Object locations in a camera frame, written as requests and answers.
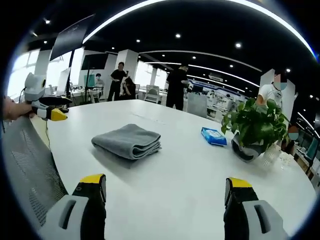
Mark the black hanging monitor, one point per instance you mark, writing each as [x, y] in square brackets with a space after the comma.
[70, 37]

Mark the green potted plant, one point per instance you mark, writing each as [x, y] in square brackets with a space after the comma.
[257, 122]

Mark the grey desk partition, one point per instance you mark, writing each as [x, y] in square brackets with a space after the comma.
[197, 104]

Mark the grey mesh office chair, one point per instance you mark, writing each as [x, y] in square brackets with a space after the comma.
[30, 165]

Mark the white office chair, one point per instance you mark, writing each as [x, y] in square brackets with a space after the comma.
[152, 93]

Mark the blue wet wipes packet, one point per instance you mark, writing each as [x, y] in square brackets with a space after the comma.
[213, 136]

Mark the person's left hand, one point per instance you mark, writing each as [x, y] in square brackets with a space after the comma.
[18, 110]

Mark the black wall screen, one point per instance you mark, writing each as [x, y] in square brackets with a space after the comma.
[94, 61]

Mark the grey plant pot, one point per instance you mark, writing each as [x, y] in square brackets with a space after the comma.
[246, 150]

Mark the grey towel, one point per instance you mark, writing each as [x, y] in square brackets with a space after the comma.
[127, 142]

